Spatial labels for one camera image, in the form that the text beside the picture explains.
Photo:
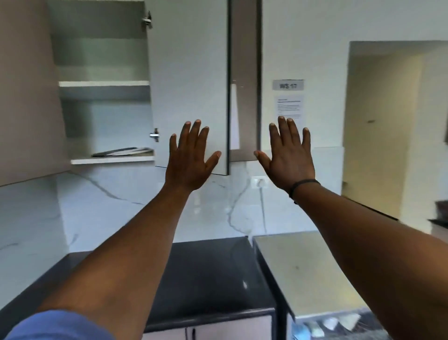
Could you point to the white printed wall notice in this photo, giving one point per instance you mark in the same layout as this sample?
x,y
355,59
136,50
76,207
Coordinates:
x,y
288,108

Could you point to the white paper with figure sketch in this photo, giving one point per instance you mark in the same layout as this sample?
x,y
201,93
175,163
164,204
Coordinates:
x,y
234,119

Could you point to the person's left forearm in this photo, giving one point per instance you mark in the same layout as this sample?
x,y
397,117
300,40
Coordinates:
x,y
122,262

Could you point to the person's left hand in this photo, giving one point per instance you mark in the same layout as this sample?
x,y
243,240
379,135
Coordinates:
x,y
189,164

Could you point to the silver dishwasher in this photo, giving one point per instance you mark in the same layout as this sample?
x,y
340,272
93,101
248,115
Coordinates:
x,y
308,266

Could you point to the dark speckled plate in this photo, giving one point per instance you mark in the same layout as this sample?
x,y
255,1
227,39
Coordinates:
x,y
112,152

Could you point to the light blue cup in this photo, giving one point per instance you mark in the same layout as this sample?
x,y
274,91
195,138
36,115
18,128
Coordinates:
x,y
299,332

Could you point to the grey wall label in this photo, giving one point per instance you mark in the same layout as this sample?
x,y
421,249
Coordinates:
x,y
288,85

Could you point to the person's blue shirt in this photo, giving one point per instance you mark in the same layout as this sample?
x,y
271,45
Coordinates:
x,y
59,327

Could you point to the metal cabinet door hinge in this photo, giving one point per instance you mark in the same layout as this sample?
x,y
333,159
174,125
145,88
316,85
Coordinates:
x,y
147,19
155,135

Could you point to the white wall socket with plug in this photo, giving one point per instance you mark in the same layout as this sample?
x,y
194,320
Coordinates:
x,y
259,182

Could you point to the green square bowl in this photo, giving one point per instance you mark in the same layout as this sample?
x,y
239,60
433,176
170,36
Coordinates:
x,y
315,328

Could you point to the beige ribbed corner wall cabinet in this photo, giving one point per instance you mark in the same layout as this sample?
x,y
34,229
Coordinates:
x,y
28,87

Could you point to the person's right forearm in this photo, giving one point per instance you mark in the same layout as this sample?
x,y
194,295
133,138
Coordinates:
x,y
378,252

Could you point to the pink base cabinet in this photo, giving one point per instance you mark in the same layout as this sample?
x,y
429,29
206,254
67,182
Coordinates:
x,y
227,327

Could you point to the small white cup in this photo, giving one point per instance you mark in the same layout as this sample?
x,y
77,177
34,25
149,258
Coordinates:
x,y
330,323

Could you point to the grey white plate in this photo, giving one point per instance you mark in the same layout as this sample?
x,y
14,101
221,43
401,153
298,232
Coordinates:
x,y
127,153

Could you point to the person's right hand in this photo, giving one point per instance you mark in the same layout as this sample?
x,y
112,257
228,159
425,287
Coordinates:
x,y
290,161

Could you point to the black wristband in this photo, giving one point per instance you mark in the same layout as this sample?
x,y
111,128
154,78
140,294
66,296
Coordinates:
x,y
302,182

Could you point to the white cabinet shelf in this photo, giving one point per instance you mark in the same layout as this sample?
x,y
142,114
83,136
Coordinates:
x,y
105,87

